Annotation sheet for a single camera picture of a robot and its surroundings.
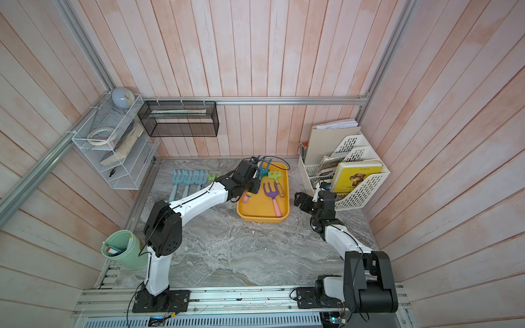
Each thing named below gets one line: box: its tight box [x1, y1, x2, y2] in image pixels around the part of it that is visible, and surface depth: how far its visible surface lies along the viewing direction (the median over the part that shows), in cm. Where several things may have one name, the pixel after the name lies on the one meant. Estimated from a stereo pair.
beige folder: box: [304, 118, 361, 166], surface depth 95 cm
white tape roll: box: [86, 127, 117, 146], surface depth 75 cm
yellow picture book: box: [332, 161, 384, 193], surface depth 84 cm
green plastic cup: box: [101, 229, 150, 270], surface depth 77 cm
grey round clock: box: [111, 88, 135, 111], surface depth 84 cm
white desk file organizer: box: [298, 131, 391, 212], surface depth 90 cm
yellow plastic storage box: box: [237, 161, 290, 223], surface depth 100 cm
